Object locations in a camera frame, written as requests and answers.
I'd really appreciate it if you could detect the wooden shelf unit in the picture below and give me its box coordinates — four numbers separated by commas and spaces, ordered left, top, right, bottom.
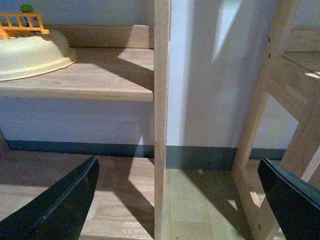
0, 0, 171, 240

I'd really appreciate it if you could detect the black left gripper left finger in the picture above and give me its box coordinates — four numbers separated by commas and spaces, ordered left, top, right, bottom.
0, 156, 99, 240

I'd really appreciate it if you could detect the cream plastic toy boat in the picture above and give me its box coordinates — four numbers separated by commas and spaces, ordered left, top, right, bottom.
0, 4, 78, 81

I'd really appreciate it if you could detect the wooden chair frame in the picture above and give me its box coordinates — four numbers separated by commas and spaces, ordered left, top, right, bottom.
232, 0, 320, 240

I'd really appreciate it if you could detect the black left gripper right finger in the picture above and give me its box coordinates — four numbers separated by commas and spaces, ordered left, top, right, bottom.
257, 158, 320, 240

